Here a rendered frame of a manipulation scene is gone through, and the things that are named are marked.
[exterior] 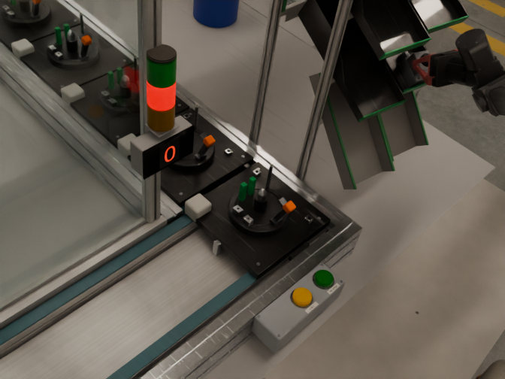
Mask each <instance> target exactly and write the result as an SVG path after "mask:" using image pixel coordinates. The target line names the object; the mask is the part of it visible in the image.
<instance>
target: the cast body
mask: <svg viewBox="0 0 505 379"><path fill-rule="evenodd" d="M427 55H429V52H428V51H427V50H425V51H421V52H417V53H413V54H412V55H411V56H410V55H409V53H408V51H406V52H403V53H402V54H401V55H400V58H401V61H400V62H399V63H398V65H399V67H400V70H401V72H402V74H403V76H404V78H405V80H406V82H407V85H408V87H412V86H416V85H419V84H421V83H424V80H423V79H422V77H421V75H420V74H419V73H418V72H417V71H416V70H415V69H414V68H413V60H416V59H420V58H422V57H424V56H427ZM418 66H419V67H420V68H421V69H422V70H423V71H425V72H426V73H428V62H421V63H419V64H418Z"/></svg>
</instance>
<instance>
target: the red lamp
mask: <svg viewBox="0 0 505 379"><path fill-rule="evenodd" d="M175 98H176V82H175V84H174V85H173V86H170V87H167V88H157V87H154V86H151V85H150V84H149V83H148V82H147V104H148V105H149V106H150V107H151V108H152V109H154V110H157V111H167V110H169V109H171V108H172V107H173V106H174V105H175Z"/></svg>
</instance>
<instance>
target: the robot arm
mask: <svg viewBox="0 0 505 379"><path fill-rule="evenodd" d="M455 45H456V47H457V49H455V50H450V51H447V52H443V53H432V54H429V55H427V56H424V57H422V58H420V59H416V60H413V68H414V69H415V70H416V71H417V72H418V73H419V74H420V75H421V77H422V79H423V80H424V82H425V83H426V84H427V85H429V86H431V85H432V86H434V87H442V86H448V85H451V84H454V83H457V84H461V85H464V86H470V87H473V88H471V89H472V91H473V94H472V96H473V99H474V101H475V103H476V106H477V107H478V109H480V110H481V112H482V113H483V112H486V111H488V112H489V113H490V114H491V115H493V116H495V117H497V116H499V115H505V69H503V66H502V65H501V63H500V61H499V60H498V59H497V57H496V56H494V54H493V52H492V50H491V47H490V44H489V42H488V39H487V37H486V34H485V31H484V30H482V29H471V30H468V31H466V32H464V33H463V34H461V35H460V36H459V37H458V38H457V40H456V42H455ZM421 62H428V73H426V72H425V71H423V70H422V69H421V68H420V67H419V66H418V64H419V63H421Z"/></svg>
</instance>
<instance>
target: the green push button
mask: <svg viewBox="0 0 505 379"><path fill-rule="evenodd" d="M314 280H315V282H316V284H317V285H319V286H320V287H329V286H330V285H332V283H333V280H334V277H333V275H332V273H331V272H329V271H327V270H319V271H317V273H316V274H315V277H314Z"/></svg>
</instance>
